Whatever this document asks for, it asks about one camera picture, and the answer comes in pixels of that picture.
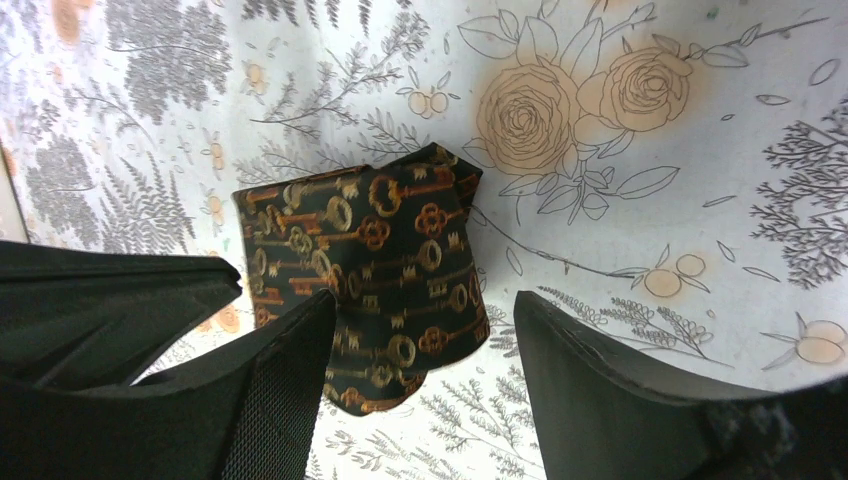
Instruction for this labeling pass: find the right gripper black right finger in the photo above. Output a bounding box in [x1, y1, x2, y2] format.
[513, 291, 847, 479]

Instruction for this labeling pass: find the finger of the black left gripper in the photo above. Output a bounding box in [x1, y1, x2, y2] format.
[1, 241, 242, 391]

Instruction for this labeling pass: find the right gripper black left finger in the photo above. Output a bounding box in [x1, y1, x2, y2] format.
[1, 292, 336, 479]

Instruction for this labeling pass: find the black gold patterned tie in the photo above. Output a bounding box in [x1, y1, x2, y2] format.
[233, 143, 490, 417]

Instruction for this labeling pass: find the floral patterned tablecloth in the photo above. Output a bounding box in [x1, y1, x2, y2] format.
[1, 1, 847, 479]

